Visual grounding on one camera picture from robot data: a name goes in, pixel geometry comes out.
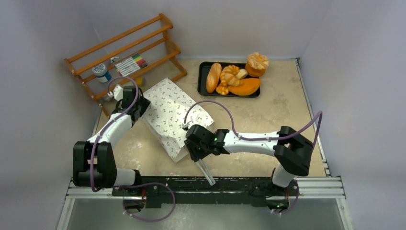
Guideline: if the patterned white paper bag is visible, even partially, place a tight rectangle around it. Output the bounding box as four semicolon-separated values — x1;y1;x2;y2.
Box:
141;78;214;162

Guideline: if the braided fake bread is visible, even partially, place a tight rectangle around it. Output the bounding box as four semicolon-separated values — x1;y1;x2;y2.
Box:
216;84;229;95

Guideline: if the long fake bread loaf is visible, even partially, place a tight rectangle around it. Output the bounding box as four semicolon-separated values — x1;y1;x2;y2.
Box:
206;63;222;93

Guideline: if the small striped fake bread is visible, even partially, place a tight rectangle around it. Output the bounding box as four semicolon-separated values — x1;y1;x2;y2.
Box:
226;65;243;87

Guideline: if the round fake bread roll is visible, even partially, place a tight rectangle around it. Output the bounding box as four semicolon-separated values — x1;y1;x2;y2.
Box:
228;78;261;96

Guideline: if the black plastic tray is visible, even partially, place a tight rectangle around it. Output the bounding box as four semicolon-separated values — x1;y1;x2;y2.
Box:
197;61;261;98

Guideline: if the fake muffin orange cup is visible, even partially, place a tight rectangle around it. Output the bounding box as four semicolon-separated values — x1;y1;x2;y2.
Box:
245;52;269;77

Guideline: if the fake croissant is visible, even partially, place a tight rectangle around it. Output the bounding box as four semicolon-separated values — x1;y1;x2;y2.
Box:
219;67;228;87

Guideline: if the seeded fake bread bun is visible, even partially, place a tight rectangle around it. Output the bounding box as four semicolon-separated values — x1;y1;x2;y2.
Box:
236;69;248;80

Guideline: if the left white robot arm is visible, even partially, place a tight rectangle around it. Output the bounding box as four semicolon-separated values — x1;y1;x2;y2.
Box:
72;86;150;196

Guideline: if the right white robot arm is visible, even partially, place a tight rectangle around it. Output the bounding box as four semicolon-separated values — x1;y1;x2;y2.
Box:
184;125;314;195

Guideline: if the yellow grey eraser block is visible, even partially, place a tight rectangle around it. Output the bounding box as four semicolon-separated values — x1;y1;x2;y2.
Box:
135;77;146;87

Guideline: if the pack of coloured markers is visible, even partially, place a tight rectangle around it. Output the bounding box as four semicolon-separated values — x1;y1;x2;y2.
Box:
114;53;148;77

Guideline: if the blue lid jar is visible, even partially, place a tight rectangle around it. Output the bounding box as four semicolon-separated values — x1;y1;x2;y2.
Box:
92;63;112;83

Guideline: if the orange wooden rack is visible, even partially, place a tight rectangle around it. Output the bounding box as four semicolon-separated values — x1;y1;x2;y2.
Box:
64;13;187;117

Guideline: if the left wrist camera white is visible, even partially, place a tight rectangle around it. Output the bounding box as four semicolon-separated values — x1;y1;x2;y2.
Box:
107;84;124;101

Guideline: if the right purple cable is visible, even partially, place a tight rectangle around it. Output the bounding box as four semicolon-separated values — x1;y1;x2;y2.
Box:
183;100;324;150

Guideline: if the purple cable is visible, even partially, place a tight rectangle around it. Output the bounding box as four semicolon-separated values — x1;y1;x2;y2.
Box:
89;76;140;193
183;100;324;150

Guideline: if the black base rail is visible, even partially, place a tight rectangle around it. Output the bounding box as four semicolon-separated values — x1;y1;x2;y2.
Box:
112;176;300;210

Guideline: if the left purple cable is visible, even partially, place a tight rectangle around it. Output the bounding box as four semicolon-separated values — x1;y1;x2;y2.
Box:
89;76;140;193

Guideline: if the aluminium frame rail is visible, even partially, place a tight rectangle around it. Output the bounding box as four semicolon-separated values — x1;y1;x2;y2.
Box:
65;177;347;199

